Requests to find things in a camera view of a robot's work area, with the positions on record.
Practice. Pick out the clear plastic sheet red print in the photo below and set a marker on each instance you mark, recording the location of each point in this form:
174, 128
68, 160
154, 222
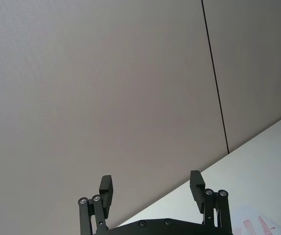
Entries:
260, 225

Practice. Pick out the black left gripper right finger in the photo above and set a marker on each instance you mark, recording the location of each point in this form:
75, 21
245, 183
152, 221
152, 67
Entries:
222, 210

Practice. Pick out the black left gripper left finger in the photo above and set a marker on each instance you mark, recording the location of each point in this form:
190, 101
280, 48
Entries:
85, 215

